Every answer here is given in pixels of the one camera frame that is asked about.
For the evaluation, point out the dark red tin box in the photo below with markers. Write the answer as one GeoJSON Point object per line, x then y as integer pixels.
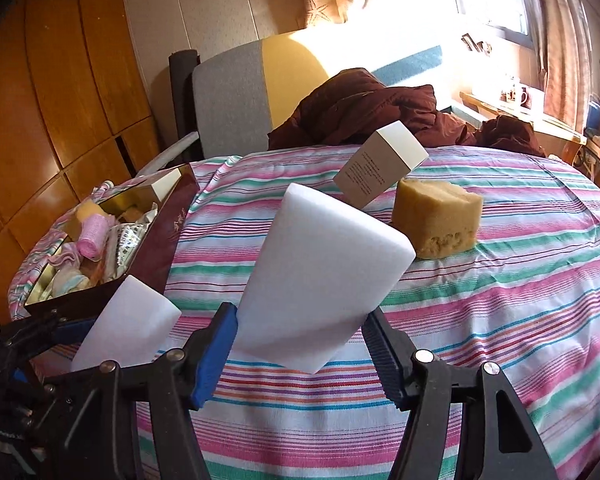
{"type": "Point", "coordinates": [150, 214]}

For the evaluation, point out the grey yellow chair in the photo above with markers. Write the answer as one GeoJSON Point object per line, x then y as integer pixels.
{"type": "Point", "coordinates": [228, 104]}

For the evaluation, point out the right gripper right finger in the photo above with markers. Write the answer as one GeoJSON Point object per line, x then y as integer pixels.
{"type": "Point", "coordinates": [393, 355]}

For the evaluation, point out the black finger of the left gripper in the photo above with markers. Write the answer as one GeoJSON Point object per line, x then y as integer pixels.
{"type": "Point", "coordinates": [34, 335]}

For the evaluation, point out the thick yellow sponge block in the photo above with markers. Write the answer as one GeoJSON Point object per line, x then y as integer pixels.
{"type": "Point", "coordinates": [440, 219]}

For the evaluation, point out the large white foam block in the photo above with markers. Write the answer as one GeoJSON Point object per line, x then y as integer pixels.
{"type": "Point", "coordinates": [322, 268]}

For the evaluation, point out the pink knitted sock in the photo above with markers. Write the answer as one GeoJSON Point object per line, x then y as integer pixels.
{"type": "Point", "coordinates": [94, 235]}

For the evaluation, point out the mug on windowsill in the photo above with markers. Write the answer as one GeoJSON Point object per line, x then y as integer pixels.
{"type": "Point", "coordinates": [523, 97]}

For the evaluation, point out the beige carton with text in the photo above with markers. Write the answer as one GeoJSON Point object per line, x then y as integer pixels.
{"type": "Point", "coordinates": [388, 155]}

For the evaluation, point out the small white foam block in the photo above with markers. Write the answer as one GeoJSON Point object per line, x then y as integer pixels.
{"type": "Point", "coordinates": [131, 329]}

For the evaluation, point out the maroon blanket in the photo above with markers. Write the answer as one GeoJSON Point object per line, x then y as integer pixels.
{"type": "Point", "coordinates": [351, 106]}

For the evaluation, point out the patterned window curtain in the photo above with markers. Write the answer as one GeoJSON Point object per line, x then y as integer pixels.
{"type": "Point", "coordinates": [566, 58]}

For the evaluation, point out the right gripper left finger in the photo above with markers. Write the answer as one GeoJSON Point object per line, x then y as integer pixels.
{"type": "Point", "coordinates": [207, 352]}

